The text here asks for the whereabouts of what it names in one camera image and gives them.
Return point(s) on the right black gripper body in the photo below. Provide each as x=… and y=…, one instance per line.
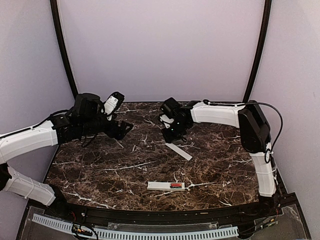
x=177, y=132

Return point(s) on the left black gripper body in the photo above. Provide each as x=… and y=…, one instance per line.
x=111, y=132

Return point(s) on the white battery cover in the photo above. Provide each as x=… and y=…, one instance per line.
x=179, y=151

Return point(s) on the red battery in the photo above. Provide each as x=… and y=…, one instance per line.
x=176, y=185

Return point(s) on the white remote control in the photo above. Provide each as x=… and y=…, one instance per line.
x=163, y=186

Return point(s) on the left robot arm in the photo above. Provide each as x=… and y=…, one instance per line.
x=89, y=116

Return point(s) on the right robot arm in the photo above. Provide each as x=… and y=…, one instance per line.
x=254, y=128

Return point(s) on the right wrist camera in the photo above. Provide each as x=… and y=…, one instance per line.
x=165, y=120

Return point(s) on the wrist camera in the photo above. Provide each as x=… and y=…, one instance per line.
x=112, y=104
x=165, y=120

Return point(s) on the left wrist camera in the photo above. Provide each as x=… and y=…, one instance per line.
x=112, y=104

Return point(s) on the black front rail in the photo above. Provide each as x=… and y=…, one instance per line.
x=102, y=216

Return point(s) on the white slotted cable duct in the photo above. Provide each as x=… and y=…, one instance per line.
x=135, y=232

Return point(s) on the left black frame post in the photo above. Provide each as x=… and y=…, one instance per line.
x=62, y=47

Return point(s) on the black frame post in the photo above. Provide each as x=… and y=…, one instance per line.
x=259, y=50
x=62, y=47

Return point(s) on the right black frame post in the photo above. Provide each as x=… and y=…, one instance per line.
x=259, y=50

